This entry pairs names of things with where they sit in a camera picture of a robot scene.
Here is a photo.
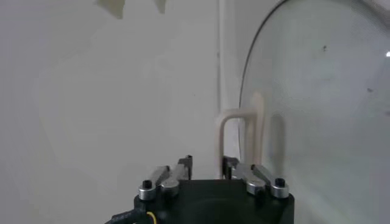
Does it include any glass lid with cream handle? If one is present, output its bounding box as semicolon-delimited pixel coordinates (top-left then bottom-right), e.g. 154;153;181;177
214;0;390;224

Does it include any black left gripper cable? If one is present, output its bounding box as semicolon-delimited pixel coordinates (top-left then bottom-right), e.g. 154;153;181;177
105;209;144;224

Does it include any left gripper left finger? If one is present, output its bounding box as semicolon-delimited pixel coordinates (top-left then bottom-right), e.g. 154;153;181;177
138;155;193;201

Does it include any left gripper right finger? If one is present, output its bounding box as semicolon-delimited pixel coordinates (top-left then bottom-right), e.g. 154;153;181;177
222;156;289;199

